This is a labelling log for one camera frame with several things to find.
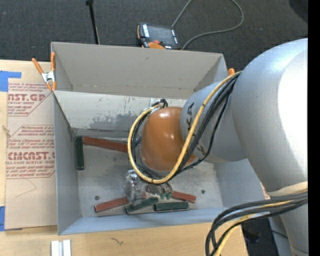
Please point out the brown cardboard board red print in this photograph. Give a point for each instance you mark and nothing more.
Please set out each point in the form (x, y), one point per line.
(30, 190)

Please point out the red-brown flat block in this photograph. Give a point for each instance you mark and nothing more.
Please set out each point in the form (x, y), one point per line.
(185, 196)
(105, 143)
(111, 204)

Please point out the grey metal bin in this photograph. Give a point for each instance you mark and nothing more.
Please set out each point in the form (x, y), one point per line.
(105, 180)

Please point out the dark green flat block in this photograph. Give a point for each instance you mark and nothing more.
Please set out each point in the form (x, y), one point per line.
(141, 205)
(172, 206)
(80, 153)

